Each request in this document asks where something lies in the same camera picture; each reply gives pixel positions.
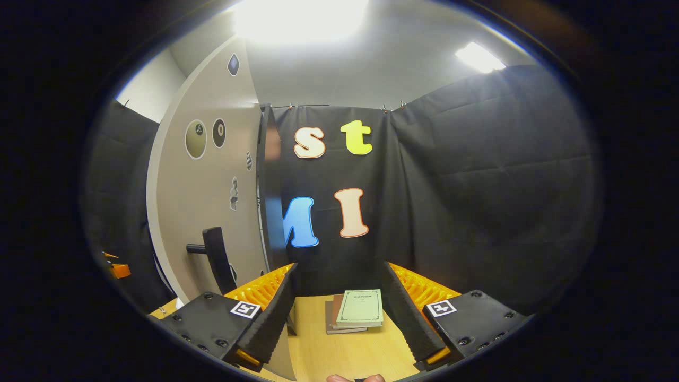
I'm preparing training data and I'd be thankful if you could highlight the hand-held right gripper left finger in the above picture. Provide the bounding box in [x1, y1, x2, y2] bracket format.
[159, 263, 299, 372]

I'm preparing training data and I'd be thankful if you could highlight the black backdrop cloth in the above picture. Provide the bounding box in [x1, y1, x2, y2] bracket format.
[82, 64, 603, 319]

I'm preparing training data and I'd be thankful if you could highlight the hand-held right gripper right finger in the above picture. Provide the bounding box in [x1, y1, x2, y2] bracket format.
[381, 261, 534, 372]

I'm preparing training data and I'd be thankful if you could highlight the beige cabinet door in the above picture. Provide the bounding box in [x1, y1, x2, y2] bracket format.
[146, 36, 298, 381]

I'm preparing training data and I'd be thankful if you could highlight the ceiling light panel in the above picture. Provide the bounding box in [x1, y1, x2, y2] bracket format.
[455, 41, 507, 74]

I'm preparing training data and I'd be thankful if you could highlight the pale green book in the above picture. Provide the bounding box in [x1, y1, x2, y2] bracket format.
[336, 289, 384, 328]

